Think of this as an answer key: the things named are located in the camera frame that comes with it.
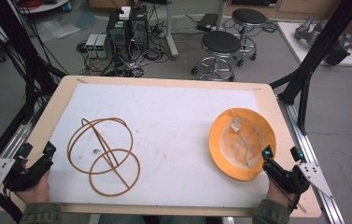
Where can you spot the flat black case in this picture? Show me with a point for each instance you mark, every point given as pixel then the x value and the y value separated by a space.
pixel 207 21

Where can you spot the person's right hand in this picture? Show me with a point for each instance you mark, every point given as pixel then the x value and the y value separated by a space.
pixel 278 196

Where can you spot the person's left hand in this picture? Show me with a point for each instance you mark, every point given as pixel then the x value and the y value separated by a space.
pixel 38 194

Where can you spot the grey power supply unit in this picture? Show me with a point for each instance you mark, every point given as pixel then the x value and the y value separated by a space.
pixel 91 45
pixel 102 46

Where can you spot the aluminium rail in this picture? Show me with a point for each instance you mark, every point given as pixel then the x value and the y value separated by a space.
pixel 7 151
pixel 301 137

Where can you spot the black computer tower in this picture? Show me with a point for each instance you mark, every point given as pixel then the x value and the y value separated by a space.
pixel 139 28
pixel 117 34

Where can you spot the orange bucket hat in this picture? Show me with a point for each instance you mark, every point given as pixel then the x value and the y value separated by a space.
pixel 218 140

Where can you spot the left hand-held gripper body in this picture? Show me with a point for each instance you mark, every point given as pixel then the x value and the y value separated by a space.
pixel 24 175

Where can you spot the round white table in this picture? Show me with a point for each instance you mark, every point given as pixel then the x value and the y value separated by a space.
pixel 44 6

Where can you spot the black metal stand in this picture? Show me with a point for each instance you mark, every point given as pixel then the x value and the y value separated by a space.
pixel 18 40
pixel 320 49

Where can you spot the white floor board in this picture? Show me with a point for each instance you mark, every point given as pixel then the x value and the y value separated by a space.
pixel 290 37

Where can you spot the clear plastic sheet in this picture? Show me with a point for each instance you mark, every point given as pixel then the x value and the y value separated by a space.
pixel 57 29

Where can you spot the white box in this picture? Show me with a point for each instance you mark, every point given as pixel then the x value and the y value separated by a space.
pixel 125 13

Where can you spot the black round stool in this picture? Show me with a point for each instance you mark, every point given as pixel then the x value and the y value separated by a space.
pixel 249 16
pixel 221 42

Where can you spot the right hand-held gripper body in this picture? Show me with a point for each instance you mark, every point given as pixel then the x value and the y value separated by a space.
pixel 288 180

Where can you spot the grey metal post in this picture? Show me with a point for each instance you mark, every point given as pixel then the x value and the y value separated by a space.
pixel 170 31
pixel 221 14

